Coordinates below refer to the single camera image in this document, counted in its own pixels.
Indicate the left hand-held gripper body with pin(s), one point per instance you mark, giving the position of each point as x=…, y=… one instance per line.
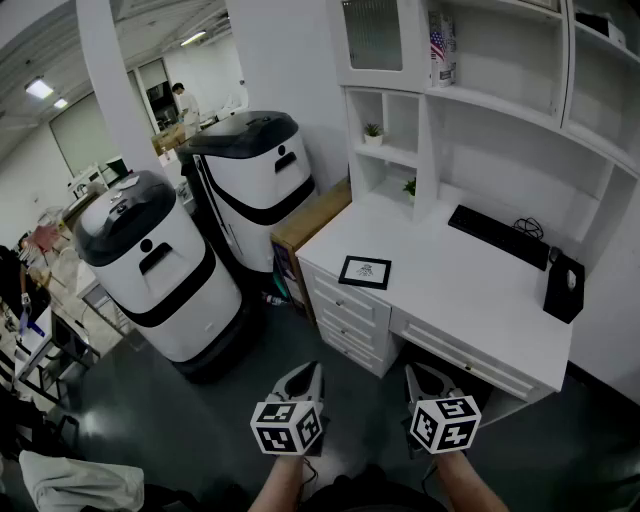
x=285, y=425

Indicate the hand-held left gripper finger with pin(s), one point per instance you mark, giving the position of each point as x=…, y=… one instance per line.
x=282, y=389
x=319, y=387

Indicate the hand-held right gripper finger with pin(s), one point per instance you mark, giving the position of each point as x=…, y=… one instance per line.
x=447, y=386
x=413, y=385

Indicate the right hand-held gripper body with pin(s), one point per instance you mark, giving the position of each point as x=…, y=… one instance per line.
x=445, y=425

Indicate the black framed picture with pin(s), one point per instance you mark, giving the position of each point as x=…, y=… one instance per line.
x=365, y=272

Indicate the person's left forearm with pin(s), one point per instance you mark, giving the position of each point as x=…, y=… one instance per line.
x=277, y=485

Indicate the person's right forearm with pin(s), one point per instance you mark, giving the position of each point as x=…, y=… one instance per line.
x=470, y=485

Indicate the white desk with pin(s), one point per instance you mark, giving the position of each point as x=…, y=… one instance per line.
x=450, y=290

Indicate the black computer mouse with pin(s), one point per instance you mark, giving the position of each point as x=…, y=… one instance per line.
x=555, y=254

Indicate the white shelving unit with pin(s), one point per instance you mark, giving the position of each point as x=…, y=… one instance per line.
x=430, y=150

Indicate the small plastic bottle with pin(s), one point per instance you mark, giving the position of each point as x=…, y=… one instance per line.
x=272, y=299

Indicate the person's black clothing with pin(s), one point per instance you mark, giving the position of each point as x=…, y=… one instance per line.
x=370, y=492

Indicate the black tissue box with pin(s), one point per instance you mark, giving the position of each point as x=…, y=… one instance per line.
x=562, y=295

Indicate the white robot with black lid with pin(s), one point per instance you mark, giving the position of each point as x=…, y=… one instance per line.
x=165, y=285
x=255, y=180

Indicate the black keyboard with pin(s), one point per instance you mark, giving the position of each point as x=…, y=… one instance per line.
x=500, y=237

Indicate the long brown cardboard box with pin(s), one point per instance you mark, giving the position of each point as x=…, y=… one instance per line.
x=315, y=220

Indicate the leafy plant in white pot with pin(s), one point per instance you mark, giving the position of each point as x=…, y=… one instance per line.
x=410, y=189

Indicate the white cloth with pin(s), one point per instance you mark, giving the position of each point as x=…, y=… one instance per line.
x=80, y=482

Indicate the cluttered work table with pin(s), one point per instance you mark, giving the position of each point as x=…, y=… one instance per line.
x=60, y=280

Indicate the spiky plant in white pot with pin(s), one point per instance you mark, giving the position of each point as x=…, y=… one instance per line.
x=373, y=134

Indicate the brown cardboard carton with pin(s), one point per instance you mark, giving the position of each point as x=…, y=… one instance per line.
x=167, y=140

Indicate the printed book with flag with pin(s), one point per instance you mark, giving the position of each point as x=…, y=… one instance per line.
x=442, y=50

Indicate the white glass cabinet door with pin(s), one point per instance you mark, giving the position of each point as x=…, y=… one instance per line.
x=375, y=35

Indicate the ceiling tube light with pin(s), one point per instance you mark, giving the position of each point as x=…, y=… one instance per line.
x=193, y=38

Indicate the ceiling light panel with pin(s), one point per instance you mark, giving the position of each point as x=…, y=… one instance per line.
x=39, y=88
x=60, y=103

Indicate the black and white box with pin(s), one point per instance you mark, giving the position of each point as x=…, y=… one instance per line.
x=602, y=27

